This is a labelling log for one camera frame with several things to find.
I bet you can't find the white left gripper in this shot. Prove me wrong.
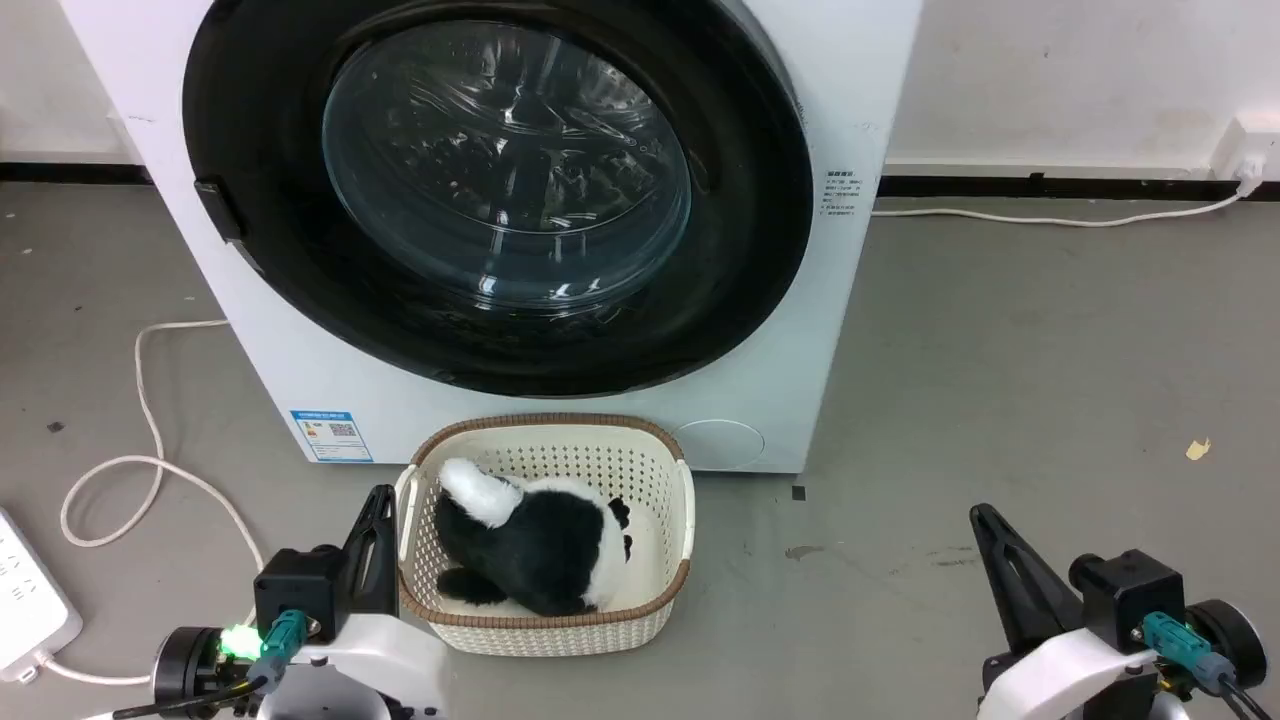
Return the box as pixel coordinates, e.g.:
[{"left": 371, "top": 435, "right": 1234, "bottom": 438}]
[{"left": 252, "top": 484, "right": 453, "bottom": 720}]

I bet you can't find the white front-load washing machine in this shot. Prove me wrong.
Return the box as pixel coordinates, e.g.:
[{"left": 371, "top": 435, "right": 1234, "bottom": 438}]
[{"left": 60, "top": 0, "right": 923, "bottom": 476}]

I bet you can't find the left cable with teal connector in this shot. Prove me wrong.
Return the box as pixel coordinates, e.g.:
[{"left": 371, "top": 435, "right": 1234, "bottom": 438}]
[{"left": 112, "top": 608, "right": 309, "bottom": 720}]

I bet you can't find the cream woven plastic laundry basket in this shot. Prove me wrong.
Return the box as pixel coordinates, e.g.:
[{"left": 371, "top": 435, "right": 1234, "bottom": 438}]
[{"left": 395, "top": 413, "right": 696, "bottom": 658}]

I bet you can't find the blue energy label sticker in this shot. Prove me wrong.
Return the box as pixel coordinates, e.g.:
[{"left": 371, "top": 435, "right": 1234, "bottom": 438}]
[{"left": 290, "top": 408, "right": 374, "bottom": 464}]

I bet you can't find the small printed text sticker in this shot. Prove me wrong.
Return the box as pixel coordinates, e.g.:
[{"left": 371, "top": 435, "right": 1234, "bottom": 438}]
[{"left": 822, "top": 168, "right": 861, "bottom": 219}]

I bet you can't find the right cable with teal connector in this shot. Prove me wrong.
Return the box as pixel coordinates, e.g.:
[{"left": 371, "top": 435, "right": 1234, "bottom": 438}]
[{"left": 1142, "top": 611, "right": 1280, "bottom": 720}]

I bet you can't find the long white power cable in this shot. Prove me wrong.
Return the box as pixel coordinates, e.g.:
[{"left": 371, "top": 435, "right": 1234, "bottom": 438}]
[{"left": 38, "top": 319, "right": 267, "bottom": 688}]

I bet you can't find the thin white wall cable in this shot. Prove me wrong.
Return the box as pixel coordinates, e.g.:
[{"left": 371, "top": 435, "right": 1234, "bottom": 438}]
[{"left": 871, "top": 184, "right": 1253, "bottom": 229}]

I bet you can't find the white power strip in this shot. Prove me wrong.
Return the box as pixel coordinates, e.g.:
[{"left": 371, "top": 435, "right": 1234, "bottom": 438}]
[{"left": 0, "top": 507, "right": 84, "bottom": 682}]

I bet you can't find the round black glass washer door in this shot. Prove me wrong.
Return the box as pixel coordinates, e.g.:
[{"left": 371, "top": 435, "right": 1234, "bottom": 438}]
[{"left": 183, "top": 0, "right": 814, "bottom": 399}]

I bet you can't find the black and white plush toy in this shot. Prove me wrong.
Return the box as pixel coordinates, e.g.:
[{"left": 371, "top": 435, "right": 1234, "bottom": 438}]
[{"left": 432, "top": 458, "right": 634, "bottom": 618}]

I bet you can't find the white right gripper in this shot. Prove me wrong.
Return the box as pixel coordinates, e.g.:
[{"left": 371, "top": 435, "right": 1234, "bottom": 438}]
[{"left": 970, "top": 502, "right": 1193, "bottom": 720}]

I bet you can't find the cable with teal connector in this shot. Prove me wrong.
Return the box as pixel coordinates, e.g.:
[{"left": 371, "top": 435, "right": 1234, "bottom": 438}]
[
  {"left": 1142, "top": 611, "right": 1280, "bottom": 720},
  {"left": 112, "top": 608, "right": 309, "bottom": 720}
]

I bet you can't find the white wall socket with plug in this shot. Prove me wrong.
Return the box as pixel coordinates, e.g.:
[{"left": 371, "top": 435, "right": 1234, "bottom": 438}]
[{"left": 1212, "top": 115, "right": 1280, "bottom": 197}]

